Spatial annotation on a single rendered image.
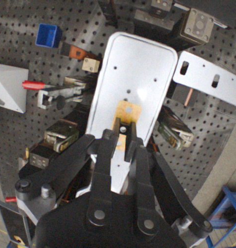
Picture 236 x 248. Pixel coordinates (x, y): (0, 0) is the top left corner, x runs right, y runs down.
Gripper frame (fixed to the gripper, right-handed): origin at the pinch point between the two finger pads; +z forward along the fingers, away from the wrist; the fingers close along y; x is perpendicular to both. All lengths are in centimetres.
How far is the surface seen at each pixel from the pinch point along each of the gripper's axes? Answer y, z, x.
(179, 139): 16.9, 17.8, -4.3
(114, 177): 4.9, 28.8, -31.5
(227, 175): 168, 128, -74
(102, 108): -6.4, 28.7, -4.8
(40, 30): -48, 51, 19
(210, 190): 158, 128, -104
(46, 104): -15.5, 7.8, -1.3
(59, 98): -12.6, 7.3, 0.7
